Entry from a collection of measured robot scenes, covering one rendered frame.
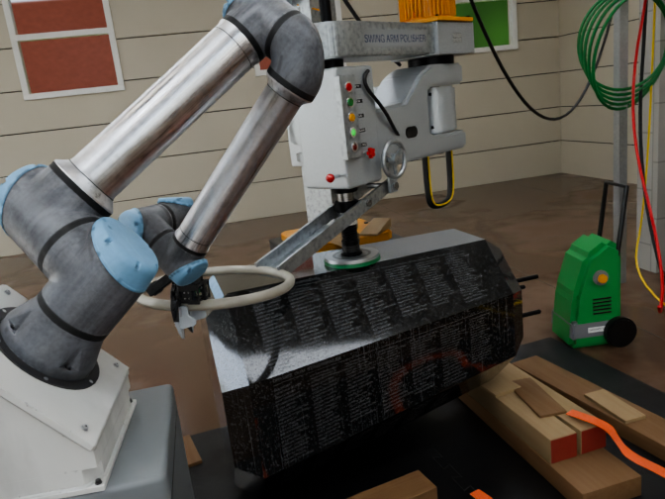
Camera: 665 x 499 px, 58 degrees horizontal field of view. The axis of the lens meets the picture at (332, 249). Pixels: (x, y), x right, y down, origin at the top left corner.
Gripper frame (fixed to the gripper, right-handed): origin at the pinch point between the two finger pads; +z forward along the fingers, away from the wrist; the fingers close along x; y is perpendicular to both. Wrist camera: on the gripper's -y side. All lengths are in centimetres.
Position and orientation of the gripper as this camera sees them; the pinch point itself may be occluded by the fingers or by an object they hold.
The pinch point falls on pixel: (184, 331)
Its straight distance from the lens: 170.3
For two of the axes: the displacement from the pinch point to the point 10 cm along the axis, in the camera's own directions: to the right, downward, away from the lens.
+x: 2.2, -2.1, 9.5
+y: 9.7, -0.2, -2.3
